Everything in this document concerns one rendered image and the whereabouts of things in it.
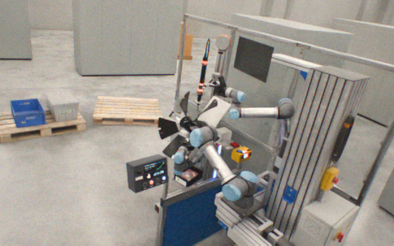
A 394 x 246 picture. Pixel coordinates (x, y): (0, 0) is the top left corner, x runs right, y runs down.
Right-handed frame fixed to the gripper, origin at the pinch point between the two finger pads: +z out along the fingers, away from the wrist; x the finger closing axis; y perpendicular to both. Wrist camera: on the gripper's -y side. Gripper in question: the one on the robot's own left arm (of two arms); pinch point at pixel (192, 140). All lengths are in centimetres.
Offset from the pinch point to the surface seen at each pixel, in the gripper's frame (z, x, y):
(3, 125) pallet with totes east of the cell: 97, 71, 314
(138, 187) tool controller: -69, 5, 18
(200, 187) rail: -14.2, 36.1, -12.0
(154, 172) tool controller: -58, -1, 11
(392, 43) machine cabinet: 547, -31, -318
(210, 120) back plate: 49.7, 0.5, -5.3
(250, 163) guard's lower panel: 66, 53, -49
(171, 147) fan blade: 8.5, 15.0, 22.0
